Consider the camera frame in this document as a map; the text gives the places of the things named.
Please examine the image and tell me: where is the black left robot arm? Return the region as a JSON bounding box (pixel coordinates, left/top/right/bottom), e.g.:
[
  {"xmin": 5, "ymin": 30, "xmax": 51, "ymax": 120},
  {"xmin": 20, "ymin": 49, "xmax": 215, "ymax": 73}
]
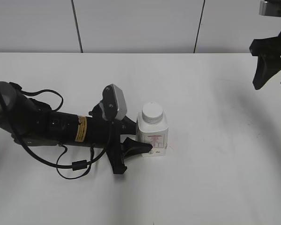
[{"xmin": 0, "ymin": 82, "xmax": 152, "ymax": 174}]

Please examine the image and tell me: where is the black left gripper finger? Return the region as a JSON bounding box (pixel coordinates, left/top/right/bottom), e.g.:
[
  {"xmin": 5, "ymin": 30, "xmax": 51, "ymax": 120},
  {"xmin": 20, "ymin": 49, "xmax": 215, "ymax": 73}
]
[
  {"xmin": 119, "ymin": 116, "xmax": 136, "ymax": 135},
  {"xmin": 122, "ymin": 137, "xmax": 153, "ymax": 159}
]

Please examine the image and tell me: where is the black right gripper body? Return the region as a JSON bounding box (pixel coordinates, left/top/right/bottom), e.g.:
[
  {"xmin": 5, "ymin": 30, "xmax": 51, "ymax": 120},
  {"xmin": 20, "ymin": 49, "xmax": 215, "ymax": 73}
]
[{"xmin": 249, "ymin": 31, "xmax": 281, "ymax": 60}]

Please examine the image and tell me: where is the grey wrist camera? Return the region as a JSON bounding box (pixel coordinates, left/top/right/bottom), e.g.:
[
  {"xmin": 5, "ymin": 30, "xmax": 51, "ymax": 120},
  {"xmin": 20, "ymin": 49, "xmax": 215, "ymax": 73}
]
[
  {"xmin": 259, "ymin": 0, "xmax": 281, "ymax": 17},
  {"xmin": 102, "ymin": 84, "xmax": 127, "ymax": 121}
]

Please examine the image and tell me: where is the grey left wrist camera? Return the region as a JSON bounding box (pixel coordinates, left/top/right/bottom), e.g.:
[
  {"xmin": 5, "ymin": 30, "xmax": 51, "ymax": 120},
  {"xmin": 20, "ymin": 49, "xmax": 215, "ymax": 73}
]
[{"xmin": 102, "ymin": 84, "xmax": 127, "ymax": 121}]

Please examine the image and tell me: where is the white round bottle cap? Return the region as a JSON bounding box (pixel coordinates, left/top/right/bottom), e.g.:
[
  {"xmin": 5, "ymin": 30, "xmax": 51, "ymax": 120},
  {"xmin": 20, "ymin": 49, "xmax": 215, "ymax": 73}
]
[{"xmin": 142, "ymin": 102, "xmax": 163, "ymax": 124}]

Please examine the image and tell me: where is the white square plastic bottle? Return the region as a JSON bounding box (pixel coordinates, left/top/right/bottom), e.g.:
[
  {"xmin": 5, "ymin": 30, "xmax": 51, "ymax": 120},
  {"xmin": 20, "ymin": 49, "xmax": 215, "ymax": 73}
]
[{"xmin": 136, "ymin": 111, "xmax": 169, "ymax": 157}]

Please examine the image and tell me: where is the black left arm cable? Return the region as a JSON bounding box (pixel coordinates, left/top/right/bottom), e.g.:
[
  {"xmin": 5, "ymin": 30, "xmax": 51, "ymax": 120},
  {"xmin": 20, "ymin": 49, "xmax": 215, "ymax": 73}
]
[{"xmin": 0, "ymin": 79, "xmax": 113, "ymax": 180}]

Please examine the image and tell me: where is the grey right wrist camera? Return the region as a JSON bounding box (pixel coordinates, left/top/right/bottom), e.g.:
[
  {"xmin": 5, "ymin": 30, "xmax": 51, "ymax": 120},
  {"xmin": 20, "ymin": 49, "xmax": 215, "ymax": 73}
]
[{"xmin": 259, "ymin": 0, "xmax": 281, "ymax": 17}]

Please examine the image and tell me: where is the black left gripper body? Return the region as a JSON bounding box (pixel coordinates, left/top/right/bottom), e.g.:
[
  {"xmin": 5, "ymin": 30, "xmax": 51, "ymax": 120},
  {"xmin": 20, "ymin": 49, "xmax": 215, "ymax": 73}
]
[{"xmin": 88, "ymin": 103, "xmax": 127, "ymax": 175}]

